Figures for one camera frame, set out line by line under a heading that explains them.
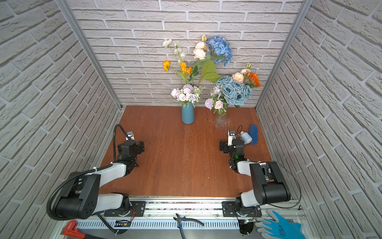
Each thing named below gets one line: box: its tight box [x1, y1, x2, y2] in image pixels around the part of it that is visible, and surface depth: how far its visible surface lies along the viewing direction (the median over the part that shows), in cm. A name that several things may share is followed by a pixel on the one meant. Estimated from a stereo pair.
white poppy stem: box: [162, 38, 187, 65], surface depth 85 cm
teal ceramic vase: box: [181, 103, 195, 125], surface depth 105 cm
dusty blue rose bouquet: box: [215, 75, 254, 109], surface depth 81 cm
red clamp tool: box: [62, 220, 87, 239], surface depth 68 cm
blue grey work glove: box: [254, 209, 306, 239], surface depth 70 cm
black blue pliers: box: [173, 213, 205, 239], surface depth 71 cm
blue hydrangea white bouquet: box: [205, 35, 233, 67], surface depth 77 cm
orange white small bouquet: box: [163, 60, 193, 76], surface depth 86 cm
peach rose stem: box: [232, 62, 252, 84], surface depth 87 cm
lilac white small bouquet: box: [169, 84, 206, 109], surface depth 87 cm
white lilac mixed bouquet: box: [204, 85, 229, 117], surface depth 90 cm
